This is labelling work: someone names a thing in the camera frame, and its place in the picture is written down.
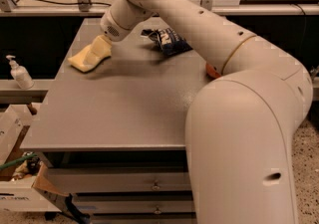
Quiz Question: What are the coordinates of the black cable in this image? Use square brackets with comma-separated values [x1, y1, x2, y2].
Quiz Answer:
[9, 0, 113, 8]

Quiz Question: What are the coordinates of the cardboard box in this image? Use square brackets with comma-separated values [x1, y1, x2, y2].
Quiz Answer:
[0, 103, 60, 212]

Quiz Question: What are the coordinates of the yellow sponge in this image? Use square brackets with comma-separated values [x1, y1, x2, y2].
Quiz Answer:
[68, 44, 107, 73]

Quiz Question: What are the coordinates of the green hose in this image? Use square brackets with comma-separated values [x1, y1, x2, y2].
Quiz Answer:
[0, 153, 38, 171]

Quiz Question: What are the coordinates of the grey drawer cabinet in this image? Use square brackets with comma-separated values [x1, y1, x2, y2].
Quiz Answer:
[22, 18, 210, 224]

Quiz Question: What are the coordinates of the white pump bottle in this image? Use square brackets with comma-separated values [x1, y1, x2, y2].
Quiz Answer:
[6, 55, 34, 90]

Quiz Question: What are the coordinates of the red apple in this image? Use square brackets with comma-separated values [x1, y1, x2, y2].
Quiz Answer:
[205, 64, 220, 79]

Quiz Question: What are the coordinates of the blue chip bag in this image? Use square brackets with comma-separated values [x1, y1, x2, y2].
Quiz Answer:
[141, 28, 192, 57]

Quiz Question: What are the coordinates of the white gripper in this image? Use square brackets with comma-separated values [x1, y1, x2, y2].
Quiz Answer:
[90, 9, 134, 59]

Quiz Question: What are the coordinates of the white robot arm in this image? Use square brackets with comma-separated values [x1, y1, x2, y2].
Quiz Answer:
[101, 0, 313, 224]

